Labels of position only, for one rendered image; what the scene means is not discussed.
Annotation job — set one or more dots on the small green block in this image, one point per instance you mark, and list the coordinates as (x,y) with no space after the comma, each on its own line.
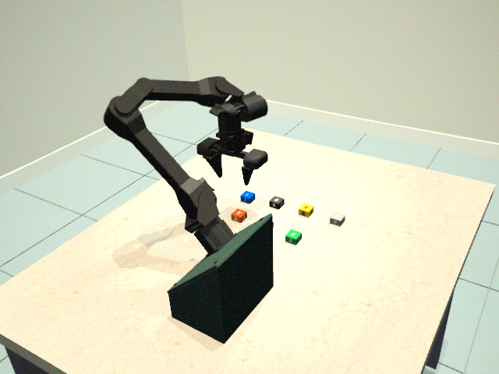
(293,237)

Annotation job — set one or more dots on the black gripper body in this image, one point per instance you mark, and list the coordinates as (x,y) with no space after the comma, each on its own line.
(230,144)

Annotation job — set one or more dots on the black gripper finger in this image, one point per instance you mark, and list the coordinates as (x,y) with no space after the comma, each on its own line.
(215,163)
(246,173)

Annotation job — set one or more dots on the orange block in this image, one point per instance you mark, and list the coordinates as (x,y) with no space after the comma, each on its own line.
(239,215)

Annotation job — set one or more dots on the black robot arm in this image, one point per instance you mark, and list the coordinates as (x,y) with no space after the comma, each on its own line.
(196,197)

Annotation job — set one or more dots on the blue block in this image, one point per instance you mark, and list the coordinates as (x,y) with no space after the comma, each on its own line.
(247,197)

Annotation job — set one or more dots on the small white block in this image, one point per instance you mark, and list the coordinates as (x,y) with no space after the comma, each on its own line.
(337,219)

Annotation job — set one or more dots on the small yellow block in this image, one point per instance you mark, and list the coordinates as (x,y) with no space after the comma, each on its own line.
(306,210)

